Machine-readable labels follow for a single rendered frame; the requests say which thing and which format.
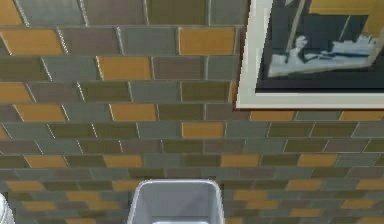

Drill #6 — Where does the white toilet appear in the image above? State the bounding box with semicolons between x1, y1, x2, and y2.
0;193;16;224

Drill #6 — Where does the grey waste bin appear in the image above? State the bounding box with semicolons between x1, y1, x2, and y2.
126;179;226;224

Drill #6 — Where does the white framed wall picture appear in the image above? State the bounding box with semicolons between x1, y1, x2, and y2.
235;0;384;111

